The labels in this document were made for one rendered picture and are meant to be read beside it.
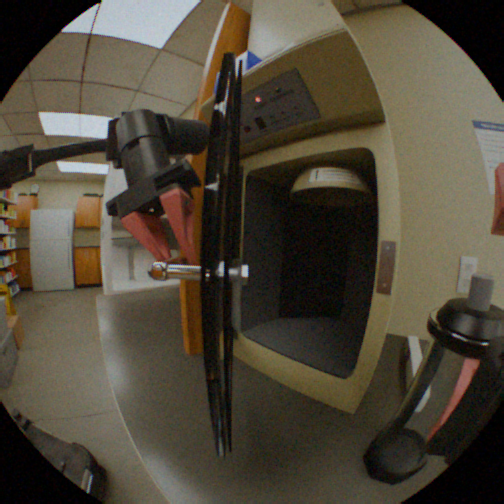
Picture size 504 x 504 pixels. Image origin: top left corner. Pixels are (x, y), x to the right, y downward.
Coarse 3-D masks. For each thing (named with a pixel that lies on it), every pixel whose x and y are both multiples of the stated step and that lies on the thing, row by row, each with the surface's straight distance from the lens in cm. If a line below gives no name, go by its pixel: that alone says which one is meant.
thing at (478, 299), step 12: (480, 276) 21; (492, 276) 22; (480, 288) 21; (492, 288) 22; (456, 300) 24; (468, 300) 22; (480, 300) 21; (444, 312) 21; (456, 312) 20; (468, 312) 20; (480, 312) 21; (492, 312) 22; (456, 324) 19; (468, 324) 19; (480, 324) 19; (492, 324) 20; (480, 336) 19; (492, 336) 20
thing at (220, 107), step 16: (224, 64) 17; (224, 80) 15; (224, 96) 14; (224, 112) 13; (208, 144) 12; (208, 160) 11; (208, 176) 11; (224, 176) 15; (208, 192) 11; (224, 192) 15; (208, 208) 11; (224, 208) 16; (208, 224) 11; (224, 224) 16; (208, 240) 11; (208, 256) 11; (208, 272) 11; (208, 288) 11; (208, 304) 11; (208, 320) 12; (208, 336) 12; (208, 352) 13; (208, 368) 14; (208, 384) 15; (224, 384) 22; (208, 400) 16; (224, 400) 23; (224, 416) 23
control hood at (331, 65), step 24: (288, 48) 33; (312, 48) 32; (336, 48) 31; (264, 72) 35; (312, 72) 32; (336, 72) 31; (360, 72) 30; (312, 96) 32; (336, 96) 31; (360, 96) 31; (312, 120) 33; (336, 120) 32; (360, 120) 32; (264, 144) 39
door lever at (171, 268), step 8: (176, 256) 21; (184, 256) 21; (152, 264) 16; (160, 264) 16; (168, 264) 16; (176, 264) 16; (184, 264) 16; (152, 272) 16; (160, 272) 16; (168, 272) 16; (176, 272) 15; (184, 272) 15; (192, 272) 15; (160, 280) 16
